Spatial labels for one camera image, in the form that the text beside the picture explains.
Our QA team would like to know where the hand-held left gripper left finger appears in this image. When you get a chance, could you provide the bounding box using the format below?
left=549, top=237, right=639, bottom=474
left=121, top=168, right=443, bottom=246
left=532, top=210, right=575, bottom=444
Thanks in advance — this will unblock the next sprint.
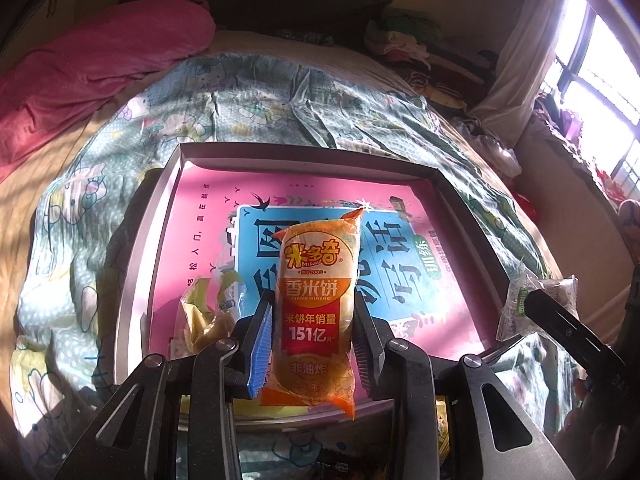
left=52, top=295, right=276, bottom=480

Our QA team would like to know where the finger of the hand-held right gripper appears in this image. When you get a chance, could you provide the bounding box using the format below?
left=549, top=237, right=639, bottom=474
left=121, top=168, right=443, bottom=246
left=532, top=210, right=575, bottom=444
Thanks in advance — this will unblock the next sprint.
left=522, top=289, right=628, bottom=378

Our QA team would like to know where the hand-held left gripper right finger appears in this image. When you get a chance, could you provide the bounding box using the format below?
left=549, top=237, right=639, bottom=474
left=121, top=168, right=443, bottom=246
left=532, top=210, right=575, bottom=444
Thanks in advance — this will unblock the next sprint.
left=352, top=300, right=576, bottom=480

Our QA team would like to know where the clear green label snack packet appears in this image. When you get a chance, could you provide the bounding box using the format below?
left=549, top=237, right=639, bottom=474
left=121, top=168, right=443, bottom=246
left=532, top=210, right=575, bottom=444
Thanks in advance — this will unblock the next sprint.
left=495, top=260, right=581, bottom=343

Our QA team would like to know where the yellow green snack packet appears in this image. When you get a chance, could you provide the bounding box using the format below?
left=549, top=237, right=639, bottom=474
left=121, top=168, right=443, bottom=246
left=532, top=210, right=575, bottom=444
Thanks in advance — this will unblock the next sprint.
left=172, top=267, right=248, bottom=356

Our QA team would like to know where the orange rice cracker packet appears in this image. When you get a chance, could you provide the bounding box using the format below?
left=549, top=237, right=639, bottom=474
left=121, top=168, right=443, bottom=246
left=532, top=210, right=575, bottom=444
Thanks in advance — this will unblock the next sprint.
left=259, top=207, right=366, bottom=421

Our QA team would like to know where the pink cardboard box tray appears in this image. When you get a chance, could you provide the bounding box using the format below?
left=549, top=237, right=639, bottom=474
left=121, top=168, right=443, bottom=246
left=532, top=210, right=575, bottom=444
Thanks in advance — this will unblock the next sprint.
left=112, top=142, right=551, bottom=436

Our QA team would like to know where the pink book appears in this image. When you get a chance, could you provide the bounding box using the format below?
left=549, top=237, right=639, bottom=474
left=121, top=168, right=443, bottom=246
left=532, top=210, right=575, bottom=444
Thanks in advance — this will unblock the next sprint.
left=150, top=170, right=493, bottom=411

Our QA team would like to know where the window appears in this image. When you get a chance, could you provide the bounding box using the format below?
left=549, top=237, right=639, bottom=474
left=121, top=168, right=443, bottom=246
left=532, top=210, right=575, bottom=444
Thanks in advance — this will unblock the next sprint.
left=545, top=0, right=640, bottom=191

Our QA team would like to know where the printed cartoon bed sheet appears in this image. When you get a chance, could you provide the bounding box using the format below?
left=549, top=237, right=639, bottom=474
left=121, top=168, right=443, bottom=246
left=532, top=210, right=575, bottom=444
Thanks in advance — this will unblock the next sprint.
left=10, top=52, right=596, bottom=480

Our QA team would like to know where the cream curtain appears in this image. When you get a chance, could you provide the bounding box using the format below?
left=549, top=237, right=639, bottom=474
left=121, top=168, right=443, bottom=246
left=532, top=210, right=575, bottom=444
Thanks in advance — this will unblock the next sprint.
left=470, top=0, right=576, bottom=146

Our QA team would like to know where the pile of clothes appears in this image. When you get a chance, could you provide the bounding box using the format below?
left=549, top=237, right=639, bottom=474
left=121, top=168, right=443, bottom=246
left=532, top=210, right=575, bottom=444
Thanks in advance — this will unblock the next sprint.
left=365, top=10, right=501, bottom=111

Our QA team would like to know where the pink quilt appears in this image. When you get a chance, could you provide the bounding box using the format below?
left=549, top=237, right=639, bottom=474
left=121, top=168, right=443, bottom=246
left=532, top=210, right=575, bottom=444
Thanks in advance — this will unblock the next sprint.
left=0, top=7, right=217, bottom=183

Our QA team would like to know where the dark headboard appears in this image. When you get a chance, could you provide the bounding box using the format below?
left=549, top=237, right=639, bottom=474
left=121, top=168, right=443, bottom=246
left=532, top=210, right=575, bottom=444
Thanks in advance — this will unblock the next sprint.
left=120, top=0, right=401, bottom=53

